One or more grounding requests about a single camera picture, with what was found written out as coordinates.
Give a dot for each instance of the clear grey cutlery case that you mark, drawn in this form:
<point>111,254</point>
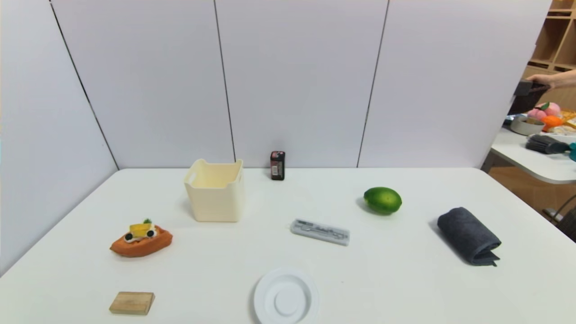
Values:
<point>320,232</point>

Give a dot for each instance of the dark grey rolled towel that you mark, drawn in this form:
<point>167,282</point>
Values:
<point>468,235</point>

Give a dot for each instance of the orange toy fruit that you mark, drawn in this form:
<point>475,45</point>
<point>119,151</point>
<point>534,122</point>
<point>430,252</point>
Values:
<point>552,121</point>

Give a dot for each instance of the black red chewing gum pack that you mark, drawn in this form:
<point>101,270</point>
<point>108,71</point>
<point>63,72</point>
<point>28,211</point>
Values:
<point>277,166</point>

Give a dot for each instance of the yellow toy food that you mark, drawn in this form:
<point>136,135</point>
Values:
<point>570,119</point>

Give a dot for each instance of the white round plate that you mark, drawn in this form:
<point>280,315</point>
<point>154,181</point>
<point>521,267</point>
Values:
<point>285,297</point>

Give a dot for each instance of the wooden shelf unit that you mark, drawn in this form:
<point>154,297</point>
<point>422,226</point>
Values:
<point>558,40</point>

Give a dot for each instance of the grey round bowl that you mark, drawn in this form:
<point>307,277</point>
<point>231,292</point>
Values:
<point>525,126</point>

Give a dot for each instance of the teal object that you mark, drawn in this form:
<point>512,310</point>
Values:
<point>573,152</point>

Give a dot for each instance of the orange toy fruit tart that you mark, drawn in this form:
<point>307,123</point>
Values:
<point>141,243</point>

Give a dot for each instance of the pink toy peach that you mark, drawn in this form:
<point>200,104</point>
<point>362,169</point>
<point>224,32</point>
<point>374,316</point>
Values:
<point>550,109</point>

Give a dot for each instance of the person's bare hand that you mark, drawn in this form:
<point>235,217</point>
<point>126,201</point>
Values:
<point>540,79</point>

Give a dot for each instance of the dark grey brush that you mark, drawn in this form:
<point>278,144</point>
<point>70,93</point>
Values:
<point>545,144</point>

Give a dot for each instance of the dark wicker basket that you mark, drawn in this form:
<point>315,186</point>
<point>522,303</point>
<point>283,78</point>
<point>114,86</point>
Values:
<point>524,103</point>

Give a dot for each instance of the green toy lime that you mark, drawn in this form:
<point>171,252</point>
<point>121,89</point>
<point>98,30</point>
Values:
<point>382,200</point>

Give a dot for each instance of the cream plastic storage box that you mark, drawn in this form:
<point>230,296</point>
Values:
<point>216,202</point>

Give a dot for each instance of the person's bare forearm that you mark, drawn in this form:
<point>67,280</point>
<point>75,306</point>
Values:
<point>565,78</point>

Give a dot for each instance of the white side table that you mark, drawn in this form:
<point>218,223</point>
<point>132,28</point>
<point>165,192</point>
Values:
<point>540,164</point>

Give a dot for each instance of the small wooden block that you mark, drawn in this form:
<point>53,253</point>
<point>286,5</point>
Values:
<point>132,303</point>

